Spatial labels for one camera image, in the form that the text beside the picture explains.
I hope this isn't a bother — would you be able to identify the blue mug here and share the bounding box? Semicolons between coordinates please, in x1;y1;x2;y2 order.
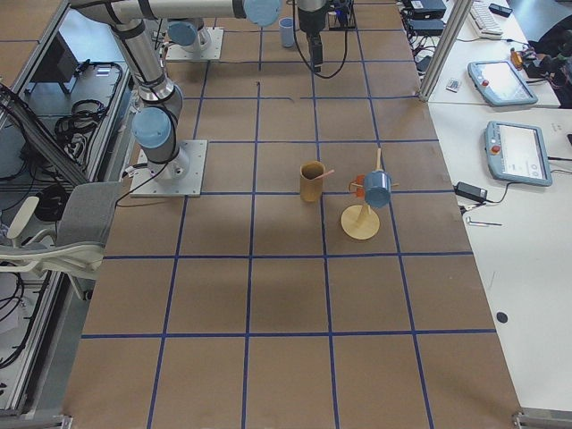
363;170;391;208

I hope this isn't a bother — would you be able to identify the black power adapter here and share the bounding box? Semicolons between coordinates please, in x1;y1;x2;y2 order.
454;181;487;203

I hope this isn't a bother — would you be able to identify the white keyboard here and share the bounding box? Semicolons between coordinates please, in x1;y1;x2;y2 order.
467;1;503;39

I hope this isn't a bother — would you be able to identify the wooden mug tree stand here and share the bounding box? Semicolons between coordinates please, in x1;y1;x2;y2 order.
341;147;384;240

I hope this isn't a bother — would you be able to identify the black wire cup rack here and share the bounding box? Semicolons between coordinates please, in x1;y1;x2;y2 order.
327;0;356;31

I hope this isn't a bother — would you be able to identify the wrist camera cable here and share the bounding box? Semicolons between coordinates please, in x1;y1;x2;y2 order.
292;29;350;80

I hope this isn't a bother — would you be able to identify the small remote control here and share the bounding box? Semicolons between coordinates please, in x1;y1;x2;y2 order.
446;79;461;93

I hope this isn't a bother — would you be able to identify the orange mug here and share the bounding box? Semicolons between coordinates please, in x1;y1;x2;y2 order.
348;174;366;199

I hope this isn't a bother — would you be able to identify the teach pendant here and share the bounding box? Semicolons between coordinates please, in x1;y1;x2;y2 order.
467;60;538;106
484;121;552;187

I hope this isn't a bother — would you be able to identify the bamboo chopstick holder cylinder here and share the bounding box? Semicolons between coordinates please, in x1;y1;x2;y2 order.
299;161;325;202

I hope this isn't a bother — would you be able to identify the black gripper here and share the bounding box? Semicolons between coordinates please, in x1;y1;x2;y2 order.
307;34;323;73

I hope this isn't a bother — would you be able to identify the pink chopstick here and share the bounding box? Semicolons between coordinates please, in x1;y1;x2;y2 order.
314;169;335;180

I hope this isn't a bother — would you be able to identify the black electronics box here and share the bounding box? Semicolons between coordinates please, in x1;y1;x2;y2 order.
402;0;446;20

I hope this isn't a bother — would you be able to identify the grey office chair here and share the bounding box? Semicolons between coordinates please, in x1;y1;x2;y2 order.
1;181;122;300

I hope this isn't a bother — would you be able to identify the far teach pendant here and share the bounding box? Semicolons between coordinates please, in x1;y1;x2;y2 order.
467;60;538;106

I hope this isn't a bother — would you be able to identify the aluminium frame post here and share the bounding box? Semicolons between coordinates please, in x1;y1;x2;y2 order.
418;0;473;102

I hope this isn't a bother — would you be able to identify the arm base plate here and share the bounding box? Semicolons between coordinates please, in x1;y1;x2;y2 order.
130;139;208;198
165;27;223;62

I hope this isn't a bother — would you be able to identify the near teach pendant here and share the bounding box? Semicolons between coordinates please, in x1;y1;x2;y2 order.
484;121;552;187

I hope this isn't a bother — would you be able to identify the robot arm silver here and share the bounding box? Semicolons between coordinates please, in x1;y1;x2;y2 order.
167;18;211;52
71;1;282;181

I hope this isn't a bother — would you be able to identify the light blue plastic cup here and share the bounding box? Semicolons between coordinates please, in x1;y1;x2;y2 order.
279;17;294;48

